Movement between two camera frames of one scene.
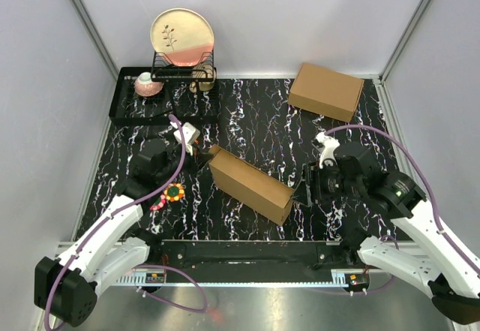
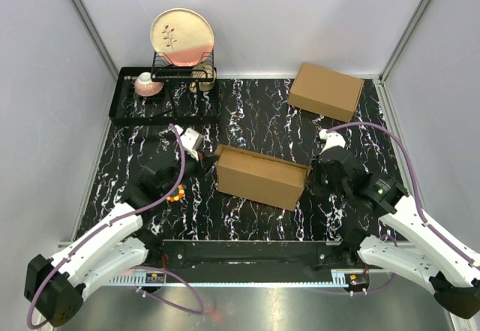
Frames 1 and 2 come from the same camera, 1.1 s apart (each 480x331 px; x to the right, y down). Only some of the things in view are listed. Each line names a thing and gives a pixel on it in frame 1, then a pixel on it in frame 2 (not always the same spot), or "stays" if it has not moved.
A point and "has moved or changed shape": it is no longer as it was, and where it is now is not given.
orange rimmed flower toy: x=174 y=191 stays
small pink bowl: x=145 y=86 stays
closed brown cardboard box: x=325 y=92 stays
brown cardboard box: x=250 y=186 has moved or changed shape
